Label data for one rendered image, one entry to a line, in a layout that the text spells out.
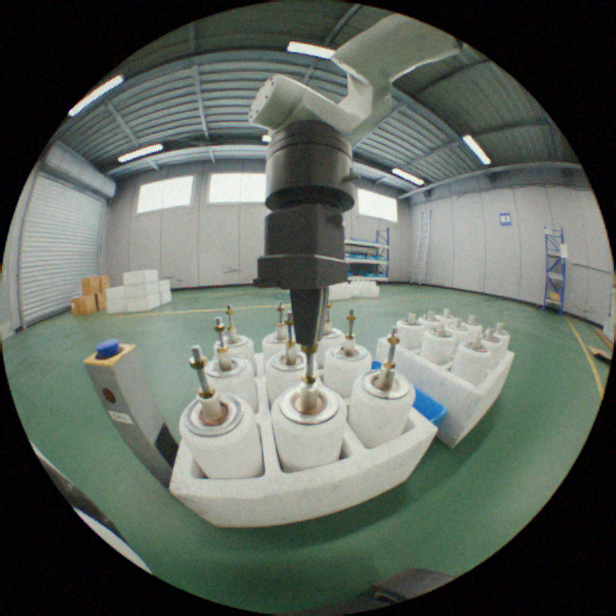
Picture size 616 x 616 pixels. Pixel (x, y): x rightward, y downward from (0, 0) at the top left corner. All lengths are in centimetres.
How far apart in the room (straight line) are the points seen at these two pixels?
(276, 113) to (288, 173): 8
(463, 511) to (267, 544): 37
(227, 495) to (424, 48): 49
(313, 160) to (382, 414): 28
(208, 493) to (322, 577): 25
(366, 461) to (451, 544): 31
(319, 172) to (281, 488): 31
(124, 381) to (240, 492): 21
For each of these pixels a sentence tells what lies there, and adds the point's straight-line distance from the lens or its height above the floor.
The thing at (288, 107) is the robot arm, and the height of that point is 57.
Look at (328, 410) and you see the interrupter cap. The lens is 22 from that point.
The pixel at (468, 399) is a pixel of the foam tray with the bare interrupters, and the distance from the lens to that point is 49.
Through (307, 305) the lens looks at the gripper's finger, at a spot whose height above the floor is 38.
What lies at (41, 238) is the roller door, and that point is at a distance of 557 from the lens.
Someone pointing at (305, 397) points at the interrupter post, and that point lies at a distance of 22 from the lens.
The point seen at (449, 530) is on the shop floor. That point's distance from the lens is 48.
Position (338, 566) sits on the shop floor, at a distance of 41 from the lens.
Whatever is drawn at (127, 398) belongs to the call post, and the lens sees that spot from 31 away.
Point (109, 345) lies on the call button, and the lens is 31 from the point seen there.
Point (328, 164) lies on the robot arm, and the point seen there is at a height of 50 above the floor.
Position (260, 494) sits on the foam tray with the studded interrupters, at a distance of 25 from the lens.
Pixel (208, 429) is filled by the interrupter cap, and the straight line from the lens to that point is 22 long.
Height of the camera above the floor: 41
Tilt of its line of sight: 12 degrees down
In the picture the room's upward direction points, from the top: straight up
